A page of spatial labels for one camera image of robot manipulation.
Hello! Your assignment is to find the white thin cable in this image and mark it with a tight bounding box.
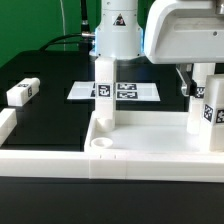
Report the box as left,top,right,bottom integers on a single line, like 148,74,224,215
59,0,67,52

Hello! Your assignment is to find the white left fence block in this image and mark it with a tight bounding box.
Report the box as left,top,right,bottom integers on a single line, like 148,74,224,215
0,108,17,147

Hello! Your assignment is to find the black cable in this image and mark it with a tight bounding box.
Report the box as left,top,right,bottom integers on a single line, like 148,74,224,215
39,0,98,52

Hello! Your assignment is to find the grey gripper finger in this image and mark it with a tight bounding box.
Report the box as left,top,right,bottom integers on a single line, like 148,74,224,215
176,64,197,97

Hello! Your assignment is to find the white front fence bar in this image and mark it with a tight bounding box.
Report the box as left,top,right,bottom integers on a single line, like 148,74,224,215
0,150,224,183

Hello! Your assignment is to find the white desk top tray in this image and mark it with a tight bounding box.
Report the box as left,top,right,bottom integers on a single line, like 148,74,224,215
84,111,209,154

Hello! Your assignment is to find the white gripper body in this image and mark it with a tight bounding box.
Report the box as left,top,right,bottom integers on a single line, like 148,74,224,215
144,0,224,64

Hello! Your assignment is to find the fiducial marker sheet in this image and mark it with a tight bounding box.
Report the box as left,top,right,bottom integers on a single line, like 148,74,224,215
67,81,160,102

